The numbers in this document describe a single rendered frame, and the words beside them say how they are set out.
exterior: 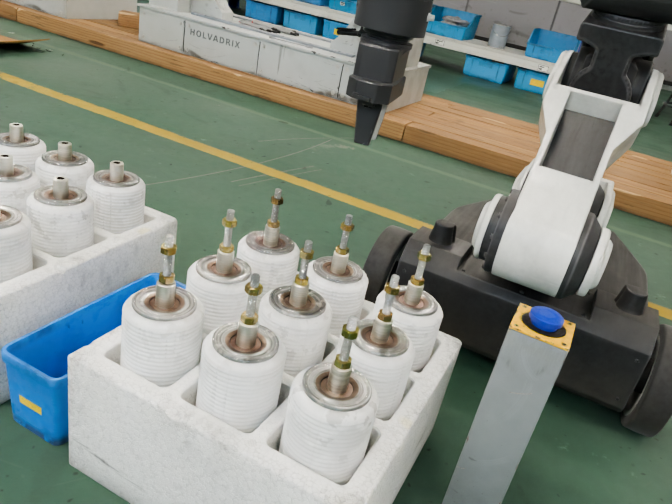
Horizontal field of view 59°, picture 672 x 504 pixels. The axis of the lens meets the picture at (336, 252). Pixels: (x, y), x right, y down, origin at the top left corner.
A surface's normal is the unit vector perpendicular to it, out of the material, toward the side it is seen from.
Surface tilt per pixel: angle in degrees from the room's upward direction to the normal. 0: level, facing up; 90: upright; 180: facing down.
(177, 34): 90
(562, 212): 38
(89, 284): 90
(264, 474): 90
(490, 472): 90
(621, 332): 45
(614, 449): 0
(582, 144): 52
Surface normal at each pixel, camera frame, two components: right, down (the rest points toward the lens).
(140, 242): 0.89, 0.34
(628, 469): 0.18, -0.88
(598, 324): -0.18, -0.39
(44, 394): -0.45, 0.35
